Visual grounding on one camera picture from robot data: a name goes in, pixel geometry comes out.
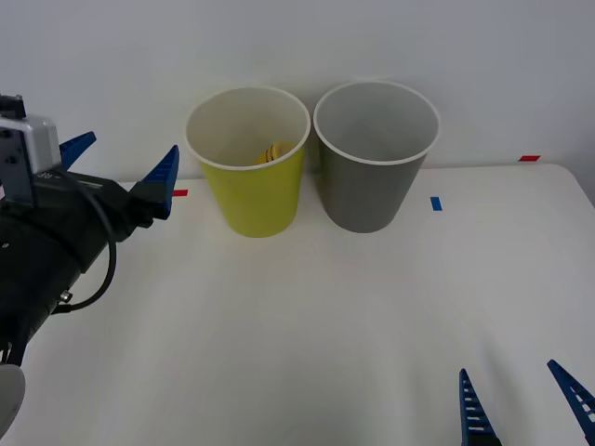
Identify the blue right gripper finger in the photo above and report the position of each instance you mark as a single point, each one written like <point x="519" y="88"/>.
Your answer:
<point x="474" y="418"/>
<point x="576" y="395"/>

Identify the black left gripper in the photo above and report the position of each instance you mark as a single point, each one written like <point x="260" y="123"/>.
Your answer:
<point x="70" y="223"/>

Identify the yellow drink can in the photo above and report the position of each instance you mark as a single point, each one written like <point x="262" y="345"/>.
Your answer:
<point x="274" y="152"/>

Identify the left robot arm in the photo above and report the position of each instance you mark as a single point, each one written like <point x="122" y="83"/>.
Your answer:
<point x="32" y="279"/>

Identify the yellow-green plastic bin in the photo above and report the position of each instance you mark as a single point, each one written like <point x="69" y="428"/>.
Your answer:
<point x="260" y="200"/>

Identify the grey plastic bin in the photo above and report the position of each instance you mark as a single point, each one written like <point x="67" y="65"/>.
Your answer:
<point x="367" y="195"/>

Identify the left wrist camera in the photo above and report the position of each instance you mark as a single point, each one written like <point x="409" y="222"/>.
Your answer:
<point x="42" y="139"/>

